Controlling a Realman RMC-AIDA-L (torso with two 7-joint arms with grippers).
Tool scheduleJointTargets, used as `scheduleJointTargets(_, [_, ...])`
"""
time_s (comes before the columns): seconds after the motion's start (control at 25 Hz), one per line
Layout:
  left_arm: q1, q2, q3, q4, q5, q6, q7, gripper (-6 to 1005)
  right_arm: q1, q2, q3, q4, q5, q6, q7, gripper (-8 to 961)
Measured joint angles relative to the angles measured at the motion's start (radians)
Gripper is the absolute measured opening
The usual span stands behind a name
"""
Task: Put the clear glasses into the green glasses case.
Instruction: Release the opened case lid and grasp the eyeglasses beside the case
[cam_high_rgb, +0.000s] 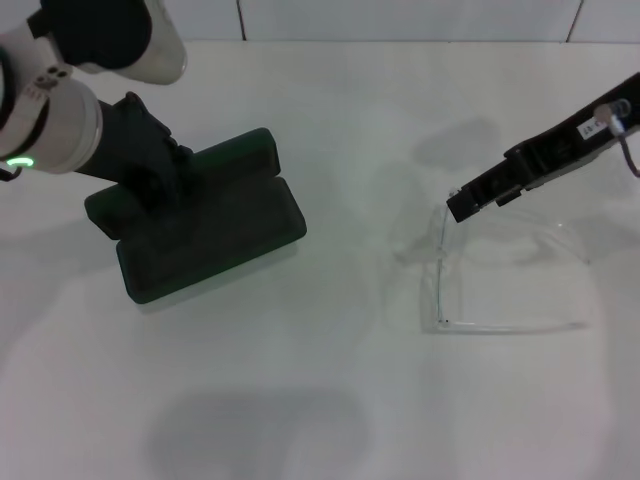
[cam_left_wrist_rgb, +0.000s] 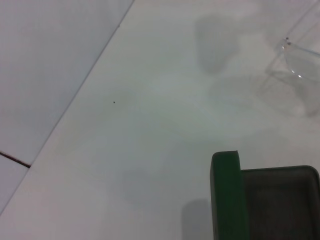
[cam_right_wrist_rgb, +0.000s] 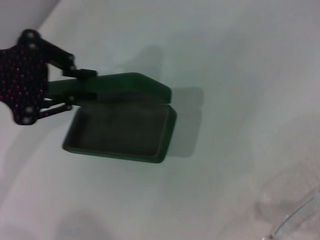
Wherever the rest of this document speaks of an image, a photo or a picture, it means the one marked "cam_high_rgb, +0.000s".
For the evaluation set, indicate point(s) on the clear plastic glasses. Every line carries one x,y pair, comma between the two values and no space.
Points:
440,300

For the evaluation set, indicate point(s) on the green glasses case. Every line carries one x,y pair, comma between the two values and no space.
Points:
225,240

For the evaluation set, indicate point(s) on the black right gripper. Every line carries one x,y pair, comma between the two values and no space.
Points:
560,145

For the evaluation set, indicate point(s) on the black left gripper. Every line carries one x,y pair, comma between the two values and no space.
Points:
130,140

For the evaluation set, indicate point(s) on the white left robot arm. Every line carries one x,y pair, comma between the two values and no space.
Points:
60,125

